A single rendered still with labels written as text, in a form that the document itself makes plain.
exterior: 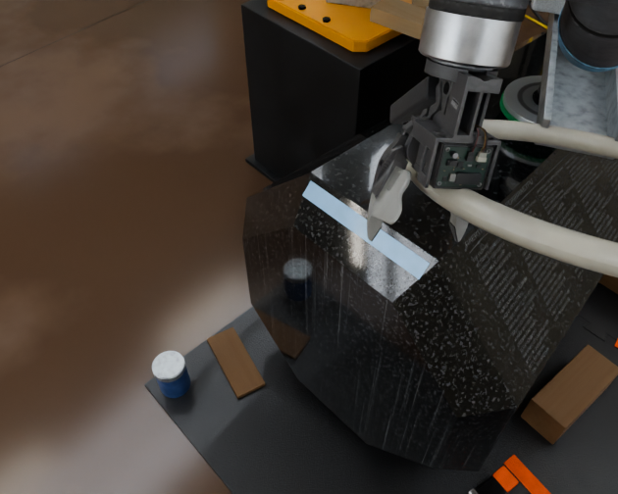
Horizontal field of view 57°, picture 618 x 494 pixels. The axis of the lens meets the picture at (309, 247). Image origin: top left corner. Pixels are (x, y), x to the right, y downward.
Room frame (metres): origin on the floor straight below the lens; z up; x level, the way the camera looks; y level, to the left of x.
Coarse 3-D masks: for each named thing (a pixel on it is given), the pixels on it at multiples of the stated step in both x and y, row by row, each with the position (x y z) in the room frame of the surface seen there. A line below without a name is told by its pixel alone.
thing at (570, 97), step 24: (552, 24) 1.06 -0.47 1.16; (552, 48) 0.96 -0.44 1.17; (552, 72) 0.87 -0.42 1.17; (576, 72) 0.95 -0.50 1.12; (600, 72) 0.95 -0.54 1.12; (552, 96) 0.80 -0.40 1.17; (576, 96) 0.87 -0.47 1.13; (600, 96) 0.87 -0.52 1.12; (552, 120) 0.79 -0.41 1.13; (576, 120) 0.79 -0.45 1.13; (600, 120) 0.79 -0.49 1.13
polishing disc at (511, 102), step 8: (520, 80) 1.23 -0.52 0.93; (528, 80) 1.23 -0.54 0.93; (536, 80) 1.23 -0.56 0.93; (512, 88) 1.19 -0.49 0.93; (520, 88) 1.19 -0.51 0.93; (528, 88) 1.19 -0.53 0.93; (536, 88) 1.19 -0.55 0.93; (504, 96) 1.16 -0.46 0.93; (512, 96) 1.16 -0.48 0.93; (520, 96) 1.16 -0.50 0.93; (528, 96) 1.16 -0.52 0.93; (504, 104) 1.14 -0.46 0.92; (512, 104) 1.13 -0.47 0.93; (520, 104) 1.13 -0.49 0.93; (528, 104) 1.13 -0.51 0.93; (512, 112) 1.10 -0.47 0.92; (520, 112) 1.10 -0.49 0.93; (528, 112) 1.10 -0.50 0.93; (536, 112) 1.10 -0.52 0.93; (520, 120) 1.08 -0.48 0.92; (528, 120) 1.07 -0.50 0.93; (536, 120) 1.07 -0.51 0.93
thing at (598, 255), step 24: (552, 144) 0.72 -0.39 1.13; (576, 144) 0.71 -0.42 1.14; (600, 144) 0.70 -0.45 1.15; (408, 168) 0.51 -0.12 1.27; (432, 192) 0.45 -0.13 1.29; (456, 192) 0.43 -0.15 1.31; (480, 216) 0.39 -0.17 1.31; (504, 216) 0.38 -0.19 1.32; (528, 216) 0.38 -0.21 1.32; (528, 240) 0.35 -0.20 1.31; (552, 240) 0.34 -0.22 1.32; (576, 240) 0.34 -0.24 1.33; (600, 240) 0.34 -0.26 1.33; (576, 264) 0.33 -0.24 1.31; (600, 264) 0.32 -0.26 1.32
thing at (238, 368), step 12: (216, 336) 1.06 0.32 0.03; (228, 336) 1.06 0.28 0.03; (216, 348) 1.02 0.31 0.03; (228, 348) 1.02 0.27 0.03; (240, 348) 1.02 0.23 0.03; (228, 360) 0.97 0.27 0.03; (240, 360) 0.97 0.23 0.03; (228, 372) 0.93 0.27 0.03; (240, 372) 0.93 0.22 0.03; (252, 372) 0.93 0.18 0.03; (240, 384) 0.88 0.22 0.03; (252, 384) 0.88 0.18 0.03; (264, 384) 0.89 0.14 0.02; (240, 396) 0.85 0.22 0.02
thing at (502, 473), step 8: (496, 472) 0.59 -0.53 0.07; (504, 472) 0.59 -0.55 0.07; (488, 480) 0.57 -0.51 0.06; (496, 480) 0.57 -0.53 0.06; (504, 480) 0.57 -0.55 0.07; (512, 480) 0.57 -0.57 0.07; (480, 488) 0.55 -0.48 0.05; (488, 488) 0.55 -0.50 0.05; (496, 488) 0.55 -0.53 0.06; (504, 488) 0.55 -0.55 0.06; (512, 488) 0.55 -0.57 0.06
